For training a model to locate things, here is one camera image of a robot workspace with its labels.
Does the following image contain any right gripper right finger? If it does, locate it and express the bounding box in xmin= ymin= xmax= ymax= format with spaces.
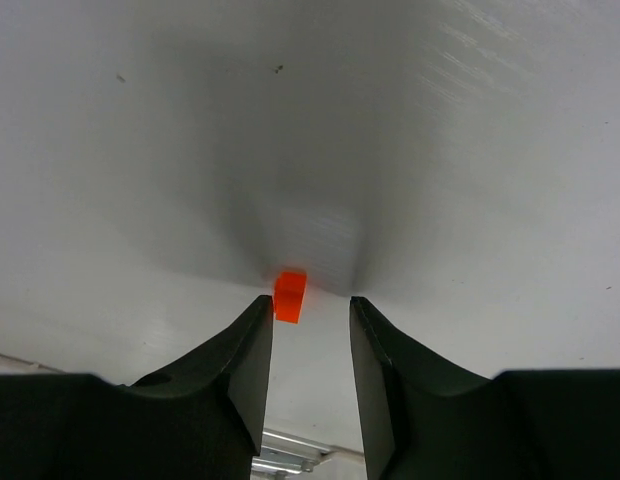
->
xmin=349 ymin=297 xmax=620 ymax=479

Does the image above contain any small orange blue lego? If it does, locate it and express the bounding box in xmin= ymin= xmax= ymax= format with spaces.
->
xmin=273 ymin=271 xmax=307 ymax=324

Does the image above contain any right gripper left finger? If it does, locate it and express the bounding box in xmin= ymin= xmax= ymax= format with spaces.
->
xmin=0 ymin=295 xmax=273 ymax=479

